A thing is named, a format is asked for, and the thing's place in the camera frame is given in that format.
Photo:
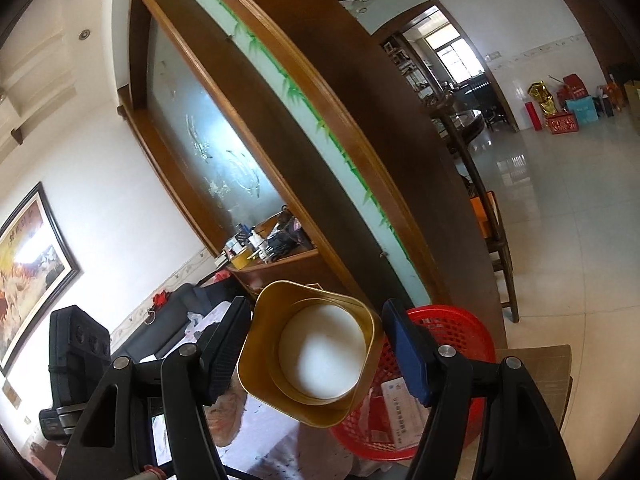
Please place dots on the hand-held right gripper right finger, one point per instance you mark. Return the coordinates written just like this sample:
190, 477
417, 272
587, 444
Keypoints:
410, 360

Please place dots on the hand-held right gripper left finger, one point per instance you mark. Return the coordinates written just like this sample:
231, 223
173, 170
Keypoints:
227, 355

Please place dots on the golden tin can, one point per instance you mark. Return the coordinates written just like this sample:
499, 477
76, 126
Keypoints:
260, 360

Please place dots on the red plastic basket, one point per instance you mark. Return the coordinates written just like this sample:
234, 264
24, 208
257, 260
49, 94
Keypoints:
450, 330

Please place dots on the white printed carton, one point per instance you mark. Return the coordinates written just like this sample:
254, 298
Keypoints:
395, 420

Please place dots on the black sofa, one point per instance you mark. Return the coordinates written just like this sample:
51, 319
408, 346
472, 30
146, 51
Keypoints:
170, 330

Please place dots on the red knot ornament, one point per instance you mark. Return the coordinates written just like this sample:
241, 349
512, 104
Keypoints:
161, 300

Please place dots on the cluttered wooden sideboard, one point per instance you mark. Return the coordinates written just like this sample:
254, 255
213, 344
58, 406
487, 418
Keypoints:
270, 242

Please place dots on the wooden chair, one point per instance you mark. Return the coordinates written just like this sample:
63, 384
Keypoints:
500, 240

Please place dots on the dark round table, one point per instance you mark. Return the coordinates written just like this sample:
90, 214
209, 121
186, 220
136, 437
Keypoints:
465, 127

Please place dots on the wooden partition with frosted glass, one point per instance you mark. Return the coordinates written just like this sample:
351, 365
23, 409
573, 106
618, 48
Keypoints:
350, 110

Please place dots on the red cylinder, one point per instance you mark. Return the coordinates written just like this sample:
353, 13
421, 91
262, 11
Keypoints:
532, 116

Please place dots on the red crate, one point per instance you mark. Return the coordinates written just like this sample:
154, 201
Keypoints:
562, 124

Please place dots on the blue gift bag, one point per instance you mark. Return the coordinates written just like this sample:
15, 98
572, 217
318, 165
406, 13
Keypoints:
582, 110

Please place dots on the window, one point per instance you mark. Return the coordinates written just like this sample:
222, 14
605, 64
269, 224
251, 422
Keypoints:
457, 57

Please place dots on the red gift box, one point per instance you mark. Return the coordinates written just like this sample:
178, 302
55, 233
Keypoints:
572, 87

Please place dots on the recessed ceiling light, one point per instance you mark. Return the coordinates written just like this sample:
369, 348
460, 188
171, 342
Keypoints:
83, 34

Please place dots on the framed wall painting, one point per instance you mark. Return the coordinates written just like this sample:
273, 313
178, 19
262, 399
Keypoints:
30, 275

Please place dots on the wooden door frame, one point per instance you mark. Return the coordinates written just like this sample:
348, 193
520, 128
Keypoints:
500, 105

